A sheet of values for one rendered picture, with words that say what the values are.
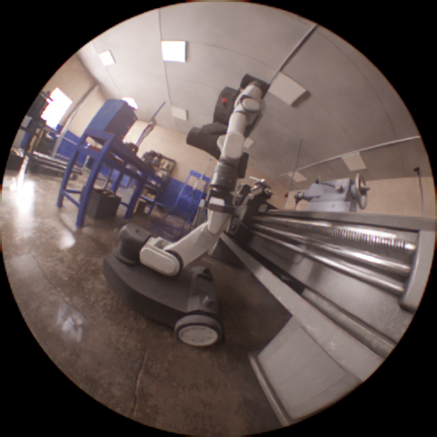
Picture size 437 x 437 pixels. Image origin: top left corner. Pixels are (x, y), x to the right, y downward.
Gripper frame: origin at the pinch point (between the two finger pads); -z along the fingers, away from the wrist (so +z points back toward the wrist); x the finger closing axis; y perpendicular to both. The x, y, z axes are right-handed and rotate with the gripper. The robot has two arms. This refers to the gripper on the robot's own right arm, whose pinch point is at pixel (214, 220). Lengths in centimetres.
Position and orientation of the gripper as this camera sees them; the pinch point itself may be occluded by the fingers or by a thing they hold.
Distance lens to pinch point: 44.2
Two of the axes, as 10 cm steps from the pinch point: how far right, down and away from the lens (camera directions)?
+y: -1.1, -0.4, 9.9
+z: 2.3, -9.7, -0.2
